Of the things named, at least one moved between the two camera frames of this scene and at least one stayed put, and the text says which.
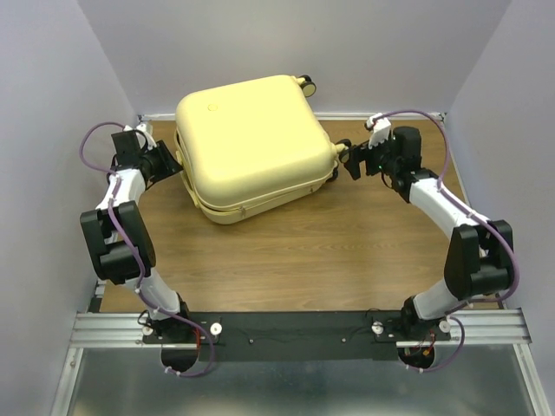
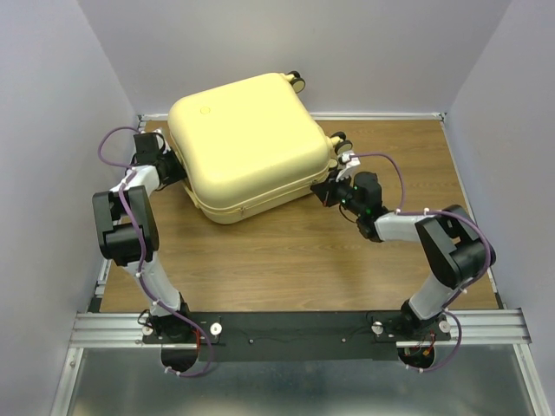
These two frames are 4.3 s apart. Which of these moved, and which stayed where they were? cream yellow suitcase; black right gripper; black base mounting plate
Moved: black right gripper
Stayed: black base mounting plate; cream yellow suitcase
